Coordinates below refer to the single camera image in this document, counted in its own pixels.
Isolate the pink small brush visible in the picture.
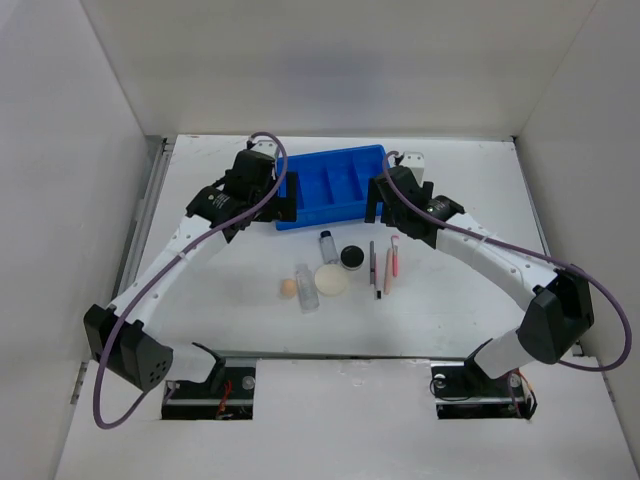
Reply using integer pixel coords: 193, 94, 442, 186
391, 235, 400, 277

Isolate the houndstooth pattern pencil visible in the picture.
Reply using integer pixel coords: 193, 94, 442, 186
369, 240, 379, 300

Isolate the black round jar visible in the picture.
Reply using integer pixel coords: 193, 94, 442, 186
340, 245, 364, 271

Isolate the orange makeup sponge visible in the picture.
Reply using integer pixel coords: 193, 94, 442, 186
280, 278, 297, 299

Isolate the white round powder puff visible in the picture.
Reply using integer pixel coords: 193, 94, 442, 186
314, 264, 348, 296

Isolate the light pink tube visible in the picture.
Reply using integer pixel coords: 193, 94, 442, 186
383, 248, 394, 295

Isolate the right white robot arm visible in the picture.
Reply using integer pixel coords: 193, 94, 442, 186
365, 166, 594, 395

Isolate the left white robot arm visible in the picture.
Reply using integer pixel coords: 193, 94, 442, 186
83, 149, 298, 397

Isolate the blue divided plastic tray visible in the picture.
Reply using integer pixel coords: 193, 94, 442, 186
276, 145, 385, 231

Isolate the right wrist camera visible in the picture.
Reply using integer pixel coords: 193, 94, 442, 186
401, 151, 426, 184

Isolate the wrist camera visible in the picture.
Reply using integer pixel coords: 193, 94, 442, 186
401, 151, 426, 184
246, 139, 280, 160

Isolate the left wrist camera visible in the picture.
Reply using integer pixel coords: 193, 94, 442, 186
246, 139, 280, 160

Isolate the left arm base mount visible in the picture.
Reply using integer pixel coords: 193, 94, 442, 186
161, 357, 257, 421

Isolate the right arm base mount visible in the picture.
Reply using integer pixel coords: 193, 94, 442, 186
429, 361, 538, 421

